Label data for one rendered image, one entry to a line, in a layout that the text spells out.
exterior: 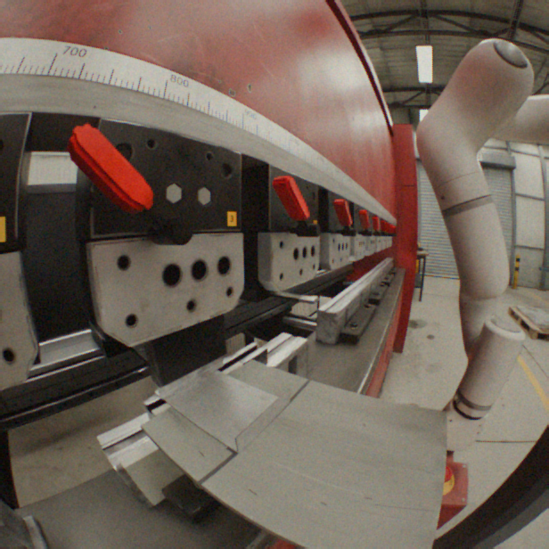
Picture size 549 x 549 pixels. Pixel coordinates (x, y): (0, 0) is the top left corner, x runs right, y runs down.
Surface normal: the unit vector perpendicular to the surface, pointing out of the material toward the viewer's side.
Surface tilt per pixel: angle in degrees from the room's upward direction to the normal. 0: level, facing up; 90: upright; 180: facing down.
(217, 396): 0
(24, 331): 90
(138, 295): 90
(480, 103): 118
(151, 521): 0
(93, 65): 90
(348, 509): 0
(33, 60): 90
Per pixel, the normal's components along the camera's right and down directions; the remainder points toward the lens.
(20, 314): 0.83, 0.10
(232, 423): 0.00, -0.98
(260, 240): -0.56, 0.15
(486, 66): -0.90, 0.36
